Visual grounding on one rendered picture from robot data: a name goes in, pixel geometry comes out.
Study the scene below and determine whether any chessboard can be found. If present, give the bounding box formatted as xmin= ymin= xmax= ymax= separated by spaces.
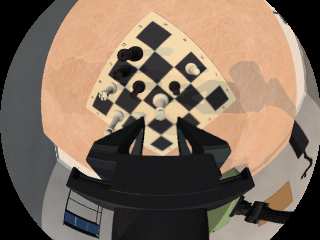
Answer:
xmin=86 ymin=11 xmax=236 ymax=156

